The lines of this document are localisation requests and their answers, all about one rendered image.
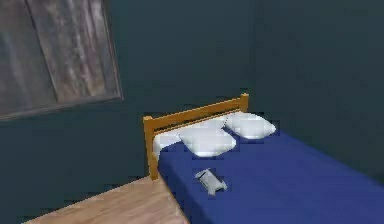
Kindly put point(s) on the white pillow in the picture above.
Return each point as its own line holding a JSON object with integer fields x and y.
{"x": 208, "y": 141}
{"x": 250, "y": 125}

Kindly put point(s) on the small grey remote control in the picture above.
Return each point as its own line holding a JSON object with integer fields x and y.
{"x": 210, "y": 181}

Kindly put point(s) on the wooden bed with blue cover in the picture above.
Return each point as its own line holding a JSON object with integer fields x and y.
{"x": 276, "y": 180}

